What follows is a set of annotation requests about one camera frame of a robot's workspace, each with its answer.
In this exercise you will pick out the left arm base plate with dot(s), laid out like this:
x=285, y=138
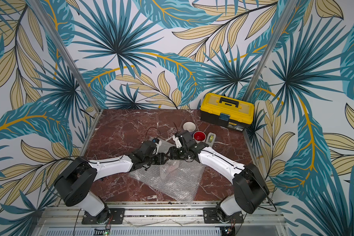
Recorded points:
x=107, y=216

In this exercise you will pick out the right aluminium frame post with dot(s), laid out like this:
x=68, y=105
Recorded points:
x=281, y=23

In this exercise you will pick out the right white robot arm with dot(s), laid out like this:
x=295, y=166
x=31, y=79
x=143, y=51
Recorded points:
x=250, y=189

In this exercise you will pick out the small green white box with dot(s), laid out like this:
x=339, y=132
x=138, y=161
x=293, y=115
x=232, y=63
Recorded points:
x=211, y=137

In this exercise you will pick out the white mug red inside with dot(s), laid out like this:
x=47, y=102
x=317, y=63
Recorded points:
x=199, y=136

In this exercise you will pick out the front aluminium rail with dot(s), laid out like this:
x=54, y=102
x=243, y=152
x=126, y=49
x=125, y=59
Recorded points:
x=161, y=219

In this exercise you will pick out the clear bubble wrap sheet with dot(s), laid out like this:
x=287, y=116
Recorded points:
x=181, y=185

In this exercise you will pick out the left aluminium frame post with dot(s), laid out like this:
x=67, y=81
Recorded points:
x=46, y=21

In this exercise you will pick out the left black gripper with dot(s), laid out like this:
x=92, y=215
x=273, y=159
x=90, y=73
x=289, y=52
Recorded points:
x=161, y=159

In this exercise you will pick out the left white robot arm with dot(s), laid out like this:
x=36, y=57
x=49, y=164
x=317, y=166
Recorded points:
x=74, y=183

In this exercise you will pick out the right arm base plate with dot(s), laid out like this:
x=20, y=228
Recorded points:
x=214, y=215

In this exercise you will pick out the aluminium frame post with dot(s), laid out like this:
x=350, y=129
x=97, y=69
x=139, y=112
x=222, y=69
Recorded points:
x=46, y=21
x=281, y=23

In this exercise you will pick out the lavender mug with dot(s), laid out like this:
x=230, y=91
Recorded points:
x=190, y=127

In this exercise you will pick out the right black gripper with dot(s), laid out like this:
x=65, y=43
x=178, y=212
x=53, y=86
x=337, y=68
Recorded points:
x=175, y=153

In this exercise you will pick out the yellow black toolbox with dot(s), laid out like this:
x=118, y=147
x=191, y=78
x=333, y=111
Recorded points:
x=227, y=112

